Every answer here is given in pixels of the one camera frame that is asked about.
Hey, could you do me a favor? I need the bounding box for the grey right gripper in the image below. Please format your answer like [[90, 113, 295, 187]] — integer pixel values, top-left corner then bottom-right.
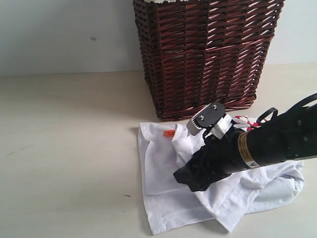
[[173, 128, 244, 192]]

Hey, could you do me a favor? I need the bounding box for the white t-shirt red lettering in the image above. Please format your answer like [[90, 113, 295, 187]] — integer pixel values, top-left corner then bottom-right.
[[138, 122, 305, 235]]

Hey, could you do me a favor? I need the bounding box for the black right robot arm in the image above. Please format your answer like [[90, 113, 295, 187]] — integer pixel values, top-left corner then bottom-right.
[[173, 103, 317, 192]]

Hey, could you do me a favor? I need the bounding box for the dark brown wicker basket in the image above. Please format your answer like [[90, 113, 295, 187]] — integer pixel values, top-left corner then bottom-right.
[[133, 0, 284, 120]]

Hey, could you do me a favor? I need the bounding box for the white lace basket liner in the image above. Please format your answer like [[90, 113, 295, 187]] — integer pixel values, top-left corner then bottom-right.
[[144, 0, 188, 4]]

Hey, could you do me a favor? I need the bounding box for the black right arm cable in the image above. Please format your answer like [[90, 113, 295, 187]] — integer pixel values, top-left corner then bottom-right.
[[256, 93, 317, 124]]

